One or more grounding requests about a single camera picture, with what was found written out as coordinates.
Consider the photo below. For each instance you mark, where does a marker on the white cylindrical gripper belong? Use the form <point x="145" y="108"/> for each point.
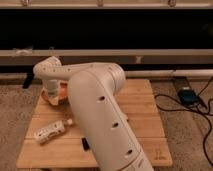
<point x="51" y="88"/>

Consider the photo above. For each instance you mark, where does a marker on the white plastic bottle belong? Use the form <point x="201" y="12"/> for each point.
<point x="53" y="129"/>

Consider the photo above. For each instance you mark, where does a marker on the long metal rail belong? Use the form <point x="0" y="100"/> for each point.
<point x="137" y="56"/>

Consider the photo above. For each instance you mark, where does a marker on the wooden table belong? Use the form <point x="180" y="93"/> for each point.
<point x="136" y="100"/>

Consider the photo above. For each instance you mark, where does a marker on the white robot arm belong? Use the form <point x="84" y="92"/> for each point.
<point x="91" y="88"/>

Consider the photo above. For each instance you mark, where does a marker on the black rectangular block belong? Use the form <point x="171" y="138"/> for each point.
<point x="85" y="144"/>

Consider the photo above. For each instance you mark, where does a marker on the white pipe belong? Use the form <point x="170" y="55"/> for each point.
<point x="170" y="73"/>

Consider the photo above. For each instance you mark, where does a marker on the orange ceramic bowl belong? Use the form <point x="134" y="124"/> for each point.
<point x="62" y="94"/>

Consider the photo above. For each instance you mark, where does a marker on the blue power adapter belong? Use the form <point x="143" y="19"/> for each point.
<point x="188" y="96"/>

